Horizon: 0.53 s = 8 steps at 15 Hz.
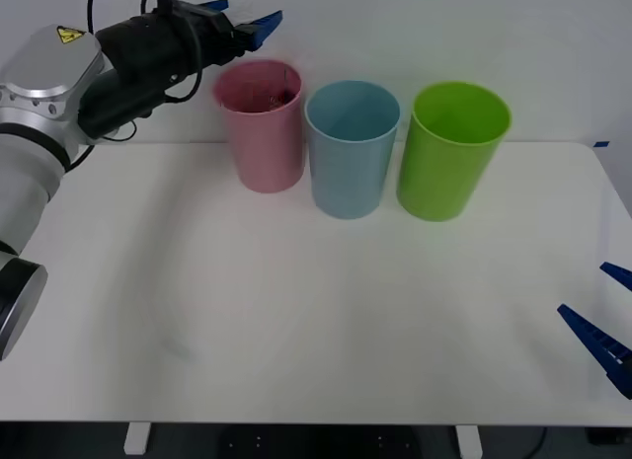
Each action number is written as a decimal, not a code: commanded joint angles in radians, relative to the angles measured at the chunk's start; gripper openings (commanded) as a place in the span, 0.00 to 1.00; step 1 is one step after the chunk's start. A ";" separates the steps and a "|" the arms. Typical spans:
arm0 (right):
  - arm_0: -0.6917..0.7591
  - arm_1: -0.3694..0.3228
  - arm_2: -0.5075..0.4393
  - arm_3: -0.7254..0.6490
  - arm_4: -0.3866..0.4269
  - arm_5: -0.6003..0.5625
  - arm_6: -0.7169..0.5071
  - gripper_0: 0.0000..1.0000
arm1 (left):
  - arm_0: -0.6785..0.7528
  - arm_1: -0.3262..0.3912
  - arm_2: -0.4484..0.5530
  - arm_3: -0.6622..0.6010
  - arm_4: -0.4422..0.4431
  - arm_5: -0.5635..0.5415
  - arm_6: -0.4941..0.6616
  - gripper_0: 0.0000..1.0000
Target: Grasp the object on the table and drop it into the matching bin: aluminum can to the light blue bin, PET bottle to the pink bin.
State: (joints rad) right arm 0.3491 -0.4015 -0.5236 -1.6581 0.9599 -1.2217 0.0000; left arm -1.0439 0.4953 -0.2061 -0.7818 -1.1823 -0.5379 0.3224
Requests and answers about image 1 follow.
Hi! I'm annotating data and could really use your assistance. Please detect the dark plastic bottle black cap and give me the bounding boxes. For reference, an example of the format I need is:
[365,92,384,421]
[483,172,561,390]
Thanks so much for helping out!
[269,68,299,108]

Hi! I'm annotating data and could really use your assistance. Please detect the pale blue plastic bin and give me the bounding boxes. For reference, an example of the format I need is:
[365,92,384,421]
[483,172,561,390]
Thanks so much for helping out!
[303,80,402,220]

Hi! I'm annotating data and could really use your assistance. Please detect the pink plastic bin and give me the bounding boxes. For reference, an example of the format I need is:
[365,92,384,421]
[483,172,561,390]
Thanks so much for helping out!
[212,58,304,194]

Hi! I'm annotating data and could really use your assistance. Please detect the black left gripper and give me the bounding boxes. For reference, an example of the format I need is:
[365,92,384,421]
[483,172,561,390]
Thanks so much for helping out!
[178,0,284,74]

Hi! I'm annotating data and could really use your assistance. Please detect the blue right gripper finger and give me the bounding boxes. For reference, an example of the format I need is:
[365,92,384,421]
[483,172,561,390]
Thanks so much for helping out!
[599,262,632,290]
[557,303,632,400]

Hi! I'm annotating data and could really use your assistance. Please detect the white table leg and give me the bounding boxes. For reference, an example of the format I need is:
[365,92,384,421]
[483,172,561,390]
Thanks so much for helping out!
[454,423,483,459]
[122,421,152,456]

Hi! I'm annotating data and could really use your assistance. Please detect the green plastic bin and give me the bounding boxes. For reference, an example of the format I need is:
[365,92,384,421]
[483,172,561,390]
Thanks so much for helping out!
[395,81,513,223]

